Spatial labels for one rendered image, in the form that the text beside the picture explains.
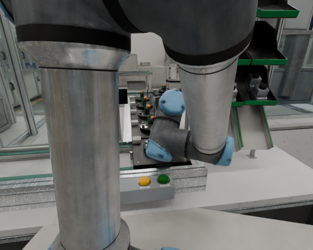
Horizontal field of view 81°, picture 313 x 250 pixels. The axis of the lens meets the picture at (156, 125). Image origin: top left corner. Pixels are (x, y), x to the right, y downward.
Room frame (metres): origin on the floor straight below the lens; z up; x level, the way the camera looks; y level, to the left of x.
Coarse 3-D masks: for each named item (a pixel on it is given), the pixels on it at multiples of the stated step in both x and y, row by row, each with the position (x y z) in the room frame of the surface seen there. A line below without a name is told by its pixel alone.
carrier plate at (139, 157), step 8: (136, 144) 0.81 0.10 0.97; (136, 152) 0.74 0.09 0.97; (144, 152) 0.74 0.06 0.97; (136, 160) 0.67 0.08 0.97; (144, 160) 0.67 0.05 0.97; (152, 160) 0.67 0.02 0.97; (176, 160) 0.67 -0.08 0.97; (184, 160) 0.67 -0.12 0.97; (136, 168) 0.63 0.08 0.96; (144, 168) 0.64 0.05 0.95
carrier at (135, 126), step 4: (148, 116) 1.06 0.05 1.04; (132, 120) 1.11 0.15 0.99; (136, 120) 1.11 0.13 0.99; (148, 120) 1.06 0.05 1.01; (132, 124) 1.08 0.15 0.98; (136, 124) 1.08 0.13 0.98; (140, 124) 1.10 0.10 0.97; (144, 124) 1.02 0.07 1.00; (132, 128) 1.02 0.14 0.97; (136, 128) 1.02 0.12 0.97; (140, 128) 1.00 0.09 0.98; (144, 128) 0.97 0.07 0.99; (148, 128) 0.97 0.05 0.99; (132, 132) 0.96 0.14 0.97; (136, 132) 0.96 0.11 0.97; (140, 132) 0.96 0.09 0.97; (144, 132) 0.96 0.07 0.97; (148, 132) 0.95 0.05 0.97; (144, 136) 0.91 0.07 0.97; (148, 136) 0.91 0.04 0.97
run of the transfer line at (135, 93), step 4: (128, 92) 2.19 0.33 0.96; (132, 92) 2.20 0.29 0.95; (136, 92) 2.20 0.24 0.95; (144, 92) 2.22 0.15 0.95; (148, 92) 2.23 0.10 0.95; (152, 92) 2.23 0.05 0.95; (128, 96) 2.16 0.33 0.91; (144, 96) 2.15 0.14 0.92; (148, 96) 2.01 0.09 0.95; (152, 96) 2.01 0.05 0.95; (156, 96) 1.95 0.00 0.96; (160, 96) 1.96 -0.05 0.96; (120, 104) 1.90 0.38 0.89; (124, 104) 1.91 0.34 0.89
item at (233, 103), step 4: (236, 72) 0.83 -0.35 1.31; (236, 76) 0.83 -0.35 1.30; (236, 80) 0.82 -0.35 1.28; (236, 84) 0.81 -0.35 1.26; (236, 88) 0.80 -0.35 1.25; (236, 96) 0.78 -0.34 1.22; (240, 96) 0.75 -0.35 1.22; (236, 100) 0.76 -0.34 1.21; (240, 100) 0.74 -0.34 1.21; (232, 104) 0.72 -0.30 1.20; (236, 104) 0.72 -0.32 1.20; (240, 104) 0.72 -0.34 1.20
